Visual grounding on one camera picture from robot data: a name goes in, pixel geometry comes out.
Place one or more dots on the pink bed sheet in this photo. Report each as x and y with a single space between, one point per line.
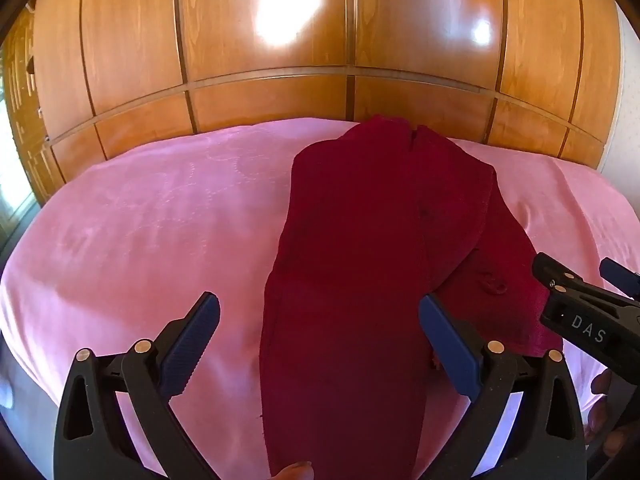
150 235

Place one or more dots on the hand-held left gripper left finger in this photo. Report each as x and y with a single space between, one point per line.
195 345

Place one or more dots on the dark red garment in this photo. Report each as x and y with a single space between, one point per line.
350 260

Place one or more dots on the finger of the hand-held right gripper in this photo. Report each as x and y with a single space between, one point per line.
567 297
620 275

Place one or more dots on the person's right hand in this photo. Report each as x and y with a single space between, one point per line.
612 410

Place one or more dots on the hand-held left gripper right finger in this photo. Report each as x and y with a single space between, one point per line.
450 350

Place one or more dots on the wooden wardrobe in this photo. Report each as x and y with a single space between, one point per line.
250 60

